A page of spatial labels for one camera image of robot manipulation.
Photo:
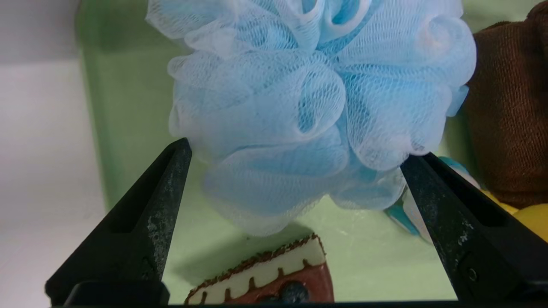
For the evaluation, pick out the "light green plastic tray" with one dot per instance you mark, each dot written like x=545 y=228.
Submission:
x=128 y=107

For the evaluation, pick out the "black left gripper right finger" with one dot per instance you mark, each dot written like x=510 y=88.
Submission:
x=479 y=239

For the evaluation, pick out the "yellow duck scooter toy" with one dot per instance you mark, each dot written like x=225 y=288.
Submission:
x=533 y=220

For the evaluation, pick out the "light blue mesh bath loofah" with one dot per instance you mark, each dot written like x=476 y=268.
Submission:
x=299 y=107

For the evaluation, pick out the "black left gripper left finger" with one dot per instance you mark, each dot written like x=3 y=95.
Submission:
x=128 y=239

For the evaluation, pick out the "brown rolled towel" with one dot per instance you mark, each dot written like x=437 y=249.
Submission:
x=509 y=107

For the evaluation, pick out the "chocolate blueberry cake slice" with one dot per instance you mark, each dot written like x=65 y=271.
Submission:
x=274 y=278

